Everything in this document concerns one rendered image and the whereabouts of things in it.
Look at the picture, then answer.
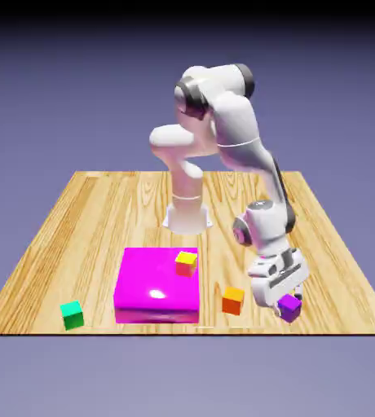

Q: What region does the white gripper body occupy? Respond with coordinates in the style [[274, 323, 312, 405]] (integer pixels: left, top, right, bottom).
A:
[[250, 257, 311, 309]]

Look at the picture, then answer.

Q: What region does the small purple cube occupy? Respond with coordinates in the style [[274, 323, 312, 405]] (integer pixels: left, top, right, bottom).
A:
[[277, 293, 303, 323]]

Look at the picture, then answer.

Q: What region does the small orange cube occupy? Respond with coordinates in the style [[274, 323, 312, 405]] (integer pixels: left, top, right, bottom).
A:
[[221, 286, 245, 316]]

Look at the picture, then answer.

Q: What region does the small yellow cube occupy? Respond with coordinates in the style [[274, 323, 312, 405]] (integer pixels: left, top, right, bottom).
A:
[[174, 251, 198, 278]]

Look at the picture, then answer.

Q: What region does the small green cube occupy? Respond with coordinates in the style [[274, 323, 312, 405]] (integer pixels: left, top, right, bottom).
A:
[[60, 300, 85, 331]]

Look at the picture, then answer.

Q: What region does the large magenta box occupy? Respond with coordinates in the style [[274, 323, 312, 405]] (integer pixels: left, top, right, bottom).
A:
[[113, 247, 201, 324]]

